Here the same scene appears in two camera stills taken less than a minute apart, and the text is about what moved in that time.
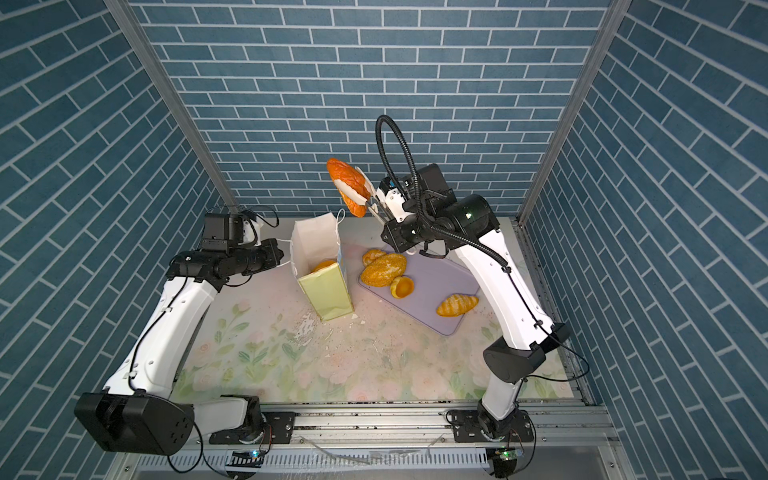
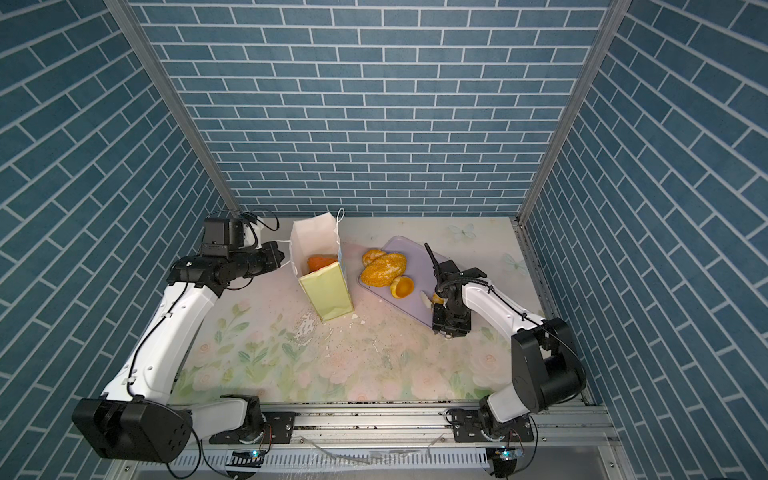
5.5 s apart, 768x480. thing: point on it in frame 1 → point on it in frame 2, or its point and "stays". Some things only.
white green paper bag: [315, 239] stays
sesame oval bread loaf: [381, 271] stays
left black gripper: [271, 259] stays
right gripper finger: [358, 198] → [426, 300]
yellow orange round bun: [402, 287] stays
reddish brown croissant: [350, 177] → [318, 261]
